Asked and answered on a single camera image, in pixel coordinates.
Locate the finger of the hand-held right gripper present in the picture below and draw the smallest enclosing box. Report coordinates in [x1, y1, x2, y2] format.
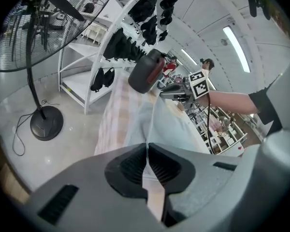
[162, 83, 184, 93]
[159, 90, 184, 99]

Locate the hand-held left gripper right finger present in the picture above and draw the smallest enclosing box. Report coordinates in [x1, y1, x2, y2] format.
[148, 142, 257, 229]

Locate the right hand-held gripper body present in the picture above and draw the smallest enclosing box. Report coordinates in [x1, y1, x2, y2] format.
[173, 70, 210, 111]

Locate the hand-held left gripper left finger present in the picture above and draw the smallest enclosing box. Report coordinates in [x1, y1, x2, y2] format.
[21, 143, 165, 232]

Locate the light blue towel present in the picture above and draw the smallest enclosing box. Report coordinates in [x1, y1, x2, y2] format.
[124, 96, 215, 156]

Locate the person's right forearm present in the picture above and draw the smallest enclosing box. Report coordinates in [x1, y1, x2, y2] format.
[197, 89, 261, 116]

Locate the short ceiling light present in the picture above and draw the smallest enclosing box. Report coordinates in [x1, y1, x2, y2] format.
[180, 48, 198, 67]

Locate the black thermos jug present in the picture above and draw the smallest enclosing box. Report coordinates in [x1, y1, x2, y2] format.
[127, 48, 167, 95]

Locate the white storage shelving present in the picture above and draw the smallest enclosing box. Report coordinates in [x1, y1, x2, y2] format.
[187, 104, 249, 155]

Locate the long ceiling light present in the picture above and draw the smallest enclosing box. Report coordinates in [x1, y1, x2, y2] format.
[221, 25, 251, 74]

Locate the wooden step platform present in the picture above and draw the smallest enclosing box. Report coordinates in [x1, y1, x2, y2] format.
[0, 133, 31, 204]

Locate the row of black bags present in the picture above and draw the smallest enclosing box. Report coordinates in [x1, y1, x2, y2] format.
[89, 0, 182, 93]

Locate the white metal shelving rack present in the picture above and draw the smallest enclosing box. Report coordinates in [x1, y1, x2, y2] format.
[57, 0, 182, 116]

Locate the black hanging device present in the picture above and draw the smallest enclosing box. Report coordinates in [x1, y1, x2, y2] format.
[246, 0, 273, 22]

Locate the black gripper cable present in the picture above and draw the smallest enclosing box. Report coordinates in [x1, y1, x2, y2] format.
[205, 92, 215, 152]

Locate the black fan cable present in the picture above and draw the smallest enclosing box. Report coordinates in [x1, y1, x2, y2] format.
[12, 99, 61, 157]

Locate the large black pedestal fan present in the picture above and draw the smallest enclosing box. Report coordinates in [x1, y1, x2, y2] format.
[0, 0, 118, 142]

